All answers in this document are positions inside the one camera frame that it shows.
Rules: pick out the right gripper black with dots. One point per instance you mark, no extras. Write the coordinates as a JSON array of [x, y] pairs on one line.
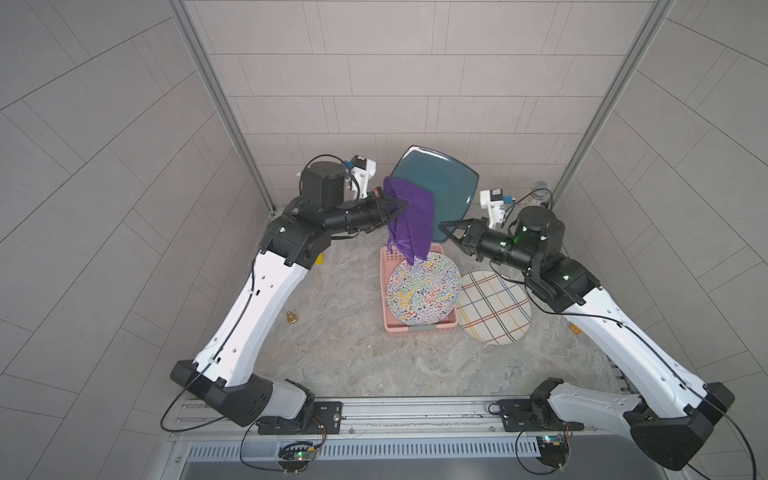
[[476, 235]]

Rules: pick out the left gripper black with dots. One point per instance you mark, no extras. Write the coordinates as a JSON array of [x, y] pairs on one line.
[[381, 209]]

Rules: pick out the purple microfibre cloth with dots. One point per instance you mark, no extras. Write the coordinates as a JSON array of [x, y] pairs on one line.
[[411, 232]]

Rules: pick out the dark teal square plate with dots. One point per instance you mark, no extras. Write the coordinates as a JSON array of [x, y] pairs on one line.
[[452, 183]]

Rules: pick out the colourful squiggle pattern plate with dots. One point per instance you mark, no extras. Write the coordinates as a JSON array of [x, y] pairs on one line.
[[425, 292]]

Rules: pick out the white plaid striped plate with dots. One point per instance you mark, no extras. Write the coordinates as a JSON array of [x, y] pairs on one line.
[[492, 310]]

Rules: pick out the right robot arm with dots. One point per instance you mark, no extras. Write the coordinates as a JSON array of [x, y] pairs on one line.
[[672, 412]]

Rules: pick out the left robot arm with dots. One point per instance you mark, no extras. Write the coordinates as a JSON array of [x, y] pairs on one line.
[[334, 203]]

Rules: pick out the pink perforated plastic basket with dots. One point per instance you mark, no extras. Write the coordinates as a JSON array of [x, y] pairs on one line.
[[389, 261]]

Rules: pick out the glitter microphone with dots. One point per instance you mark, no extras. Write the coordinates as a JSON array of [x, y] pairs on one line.
[[540, 194]]

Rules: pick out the right green circuit board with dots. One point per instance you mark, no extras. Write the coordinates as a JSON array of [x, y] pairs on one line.
[[554, 451]]

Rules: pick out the green circuit board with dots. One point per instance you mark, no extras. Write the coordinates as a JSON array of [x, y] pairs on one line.
[[301, 451], [554, 451]]

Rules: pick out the left green circuit board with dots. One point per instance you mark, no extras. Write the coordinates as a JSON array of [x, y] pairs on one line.
[[301, 451]]

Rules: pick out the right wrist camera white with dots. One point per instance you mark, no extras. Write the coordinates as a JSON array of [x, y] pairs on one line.
[[497, 205]]

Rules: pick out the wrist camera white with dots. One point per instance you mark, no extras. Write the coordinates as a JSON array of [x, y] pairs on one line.
[[362, 170], [497, 205]]

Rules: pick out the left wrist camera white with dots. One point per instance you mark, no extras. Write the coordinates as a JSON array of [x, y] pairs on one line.
[[362, 170]]

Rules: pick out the aluminium mounting rail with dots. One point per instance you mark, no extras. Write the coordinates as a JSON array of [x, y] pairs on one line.
[[420, 414]]

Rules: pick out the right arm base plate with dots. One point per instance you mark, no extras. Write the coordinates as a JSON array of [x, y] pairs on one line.
[[526, 415]]

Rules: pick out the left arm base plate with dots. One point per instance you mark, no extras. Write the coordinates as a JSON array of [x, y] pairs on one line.
[[314, 418]]

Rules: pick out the right aluminium corner post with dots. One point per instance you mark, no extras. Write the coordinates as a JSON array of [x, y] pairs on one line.
[[646, 34]]

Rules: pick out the aluminium corner post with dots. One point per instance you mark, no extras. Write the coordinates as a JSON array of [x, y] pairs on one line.
[[646, 34], [181, 17]]

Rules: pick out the left aluminium corner post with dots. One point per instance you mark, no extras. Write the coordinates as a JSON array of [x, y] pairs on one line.
[[181, 17]]

